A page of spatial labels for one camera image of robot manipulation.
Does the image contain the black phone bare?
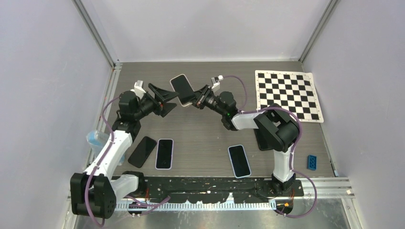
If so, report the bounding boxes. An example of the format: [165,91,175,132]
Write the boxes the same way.
[128,136,157,168]

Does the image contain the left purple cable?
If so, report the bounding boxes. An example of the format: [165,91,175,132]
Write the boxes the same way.
[85,95,122,228]

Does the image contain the beige phone case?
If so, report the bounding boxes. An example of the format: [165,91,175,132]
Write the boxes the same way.
[170,73,194,107]

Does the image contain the blue toy brick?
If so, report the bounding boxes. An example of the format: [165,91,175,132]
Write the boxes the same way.
[307,155,317,171]

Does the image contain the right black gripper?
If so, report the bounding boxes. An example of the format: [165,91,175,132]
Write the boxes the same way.
[182,84,227,116]

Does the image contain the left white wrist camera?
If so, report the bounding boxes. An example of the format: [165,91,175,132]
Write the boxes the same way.
[132,80,146,99]

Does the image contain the phone in lilac case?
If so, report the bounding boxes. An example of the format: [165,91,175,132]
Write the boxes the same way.
[155,139,174,170]

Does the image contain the phone in light-blue case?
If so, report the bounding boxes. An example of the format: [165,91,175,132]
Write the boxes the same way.
[228,145,252,178]

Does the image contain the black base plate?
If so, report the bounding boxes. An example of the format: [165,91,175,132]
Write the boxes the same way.
[130,177,304,204]

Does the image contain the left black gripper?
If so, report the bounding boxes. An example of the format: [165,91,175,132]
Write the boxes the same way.
[133,84,179,120]

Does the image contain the phone in black case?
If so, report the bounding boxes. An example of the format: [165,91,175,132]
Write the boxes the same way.
[254,129,273,151]

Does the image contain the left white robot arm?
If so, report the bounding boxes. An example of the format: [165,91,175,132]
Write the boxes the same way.
[70,81,179,220]

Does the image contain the aluminium front rail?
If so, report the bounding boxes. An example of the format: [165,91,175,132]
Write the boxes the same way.
[114,177,354,213]

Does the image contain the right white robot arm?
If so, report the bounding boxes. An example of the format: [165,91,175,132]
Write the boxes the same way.
[192,85,302,196]

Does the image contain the checkerboard calibration mat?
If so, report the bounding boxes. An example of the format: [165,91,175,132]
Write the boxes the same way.
[255,70,324,123]

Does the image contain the black smartphone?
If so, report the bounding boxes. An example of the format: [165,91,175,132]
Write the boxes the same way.
[171,75,196,105]

